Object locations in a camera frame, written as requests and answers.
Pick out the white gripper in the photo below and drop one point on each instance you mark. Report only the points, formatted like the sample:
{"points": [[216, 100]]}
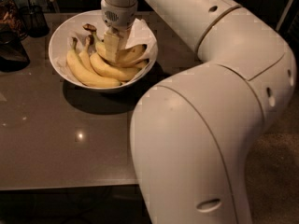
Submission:
{"points": [[120, 17]]}

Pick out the yellow banana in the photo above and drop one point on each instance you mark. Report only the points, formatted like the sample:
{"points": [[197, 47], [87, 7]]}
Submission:
{"points": [[106, 70], [128, 57], [80, 66]]}

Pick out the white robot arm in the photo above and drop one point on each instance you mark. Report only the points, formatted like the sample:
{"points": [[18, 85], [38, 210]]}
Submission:
{"points": [[190, 134]]}

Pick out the white bowl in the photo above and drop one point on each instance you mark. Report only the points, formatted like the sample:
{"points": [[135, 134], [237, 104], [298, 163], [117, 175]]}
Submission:
{"points": [[62, 38]]}

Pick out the black mesh pen cup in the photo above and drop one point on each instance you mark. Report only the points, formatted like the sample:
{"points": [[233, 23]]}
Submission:
{"points": [[34, 19]]}

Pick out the black dome object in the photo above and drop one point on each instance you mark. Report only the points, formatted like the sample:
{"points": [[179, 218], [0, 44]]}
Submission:
{"points": [[13, 56]]}

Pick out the dark glass container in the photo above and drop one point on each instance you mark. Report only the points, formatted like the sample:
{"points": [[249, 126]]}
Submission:
{"points": [[9, 14]]}

